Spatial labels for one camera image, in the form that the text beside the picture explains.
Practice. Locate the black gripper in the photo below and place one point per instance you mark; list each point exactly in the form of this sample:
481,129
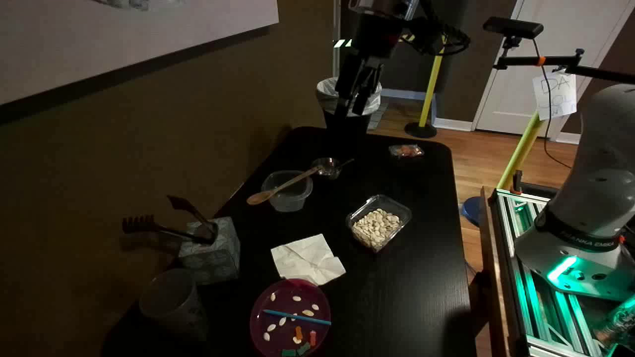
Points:
370,40

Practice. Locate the grey patterned box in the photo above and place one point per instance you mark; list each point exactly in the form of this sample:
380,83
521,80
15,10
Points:
219,258

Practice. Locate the black bin with white liner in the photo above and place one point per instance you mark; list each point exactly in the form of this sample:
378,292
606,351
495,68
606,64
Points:
330,91

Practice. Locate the striped hazard tape bar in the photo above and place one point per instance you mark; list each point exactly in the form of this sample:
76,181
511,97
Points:
344,42

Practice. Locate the yellow pole floor stand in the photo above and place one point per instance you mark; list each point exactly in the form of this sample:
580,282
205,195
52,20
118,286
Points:
431,85

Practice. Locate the small clear snack packet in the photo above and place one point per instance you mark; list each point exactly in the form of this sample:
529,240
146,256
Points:
406,151

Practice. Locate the clear plastic bowl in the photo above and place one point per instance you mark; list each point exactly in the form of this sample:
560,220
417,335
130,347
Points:
288,195

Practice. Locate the clear container of nuts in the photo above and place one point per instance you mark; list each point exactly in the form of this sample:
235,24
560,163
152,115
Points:
378,224

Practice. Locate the blue round floor object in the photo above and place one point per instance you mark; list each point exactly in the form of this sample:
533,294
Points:
473,210

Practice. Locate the yellow-green slanted bar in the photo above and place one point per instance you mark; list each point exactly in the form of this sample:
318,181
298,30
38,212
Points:
519,151

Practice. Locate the white paper napkin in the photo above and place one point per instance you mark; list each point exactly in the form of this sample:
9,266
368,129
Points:
306,260

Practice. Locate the white hanging paper sheet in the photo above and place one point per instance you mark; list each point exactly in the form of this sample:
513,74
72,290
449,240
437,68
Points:
556,95

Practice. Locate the black metal tongs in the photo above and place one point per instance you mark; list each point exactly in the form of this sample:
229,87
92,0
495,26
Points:
191,210

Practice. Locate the white bean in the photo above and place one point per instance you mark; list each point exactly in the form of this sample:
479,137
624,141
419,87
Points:
296,298
282,321
273,296
267,335

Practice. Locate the wooden side board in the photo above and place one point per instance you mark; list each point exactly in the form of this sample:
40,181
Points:
493,264

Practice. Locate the white panel door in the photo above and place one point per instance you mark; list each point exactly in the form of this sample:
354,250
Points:
582,26

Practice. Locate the red candy piece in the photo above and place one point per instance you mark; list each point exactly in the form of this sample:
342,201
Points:
312,337

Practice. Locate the orange candy piece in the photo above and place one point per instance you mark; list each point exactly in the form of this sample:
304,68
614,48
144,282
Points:
298,335

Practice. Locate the dark bristle brush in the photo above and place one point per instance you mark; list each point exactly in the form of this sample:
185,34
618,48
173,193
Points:
138,222

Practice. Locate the white plastic cup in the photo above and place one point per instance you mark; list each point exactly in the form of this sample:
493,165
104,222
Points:
171,300

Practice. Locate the black camera on boom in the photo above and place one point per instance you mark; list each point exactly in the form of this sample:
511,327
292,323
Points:
513,26

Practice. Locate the aluminium profile frame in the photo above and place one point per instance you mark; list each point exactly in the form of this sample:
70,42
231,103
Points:
529,264

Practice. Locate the white wall board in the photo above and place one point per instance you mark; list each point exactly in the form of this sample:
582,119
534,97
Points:
100,32

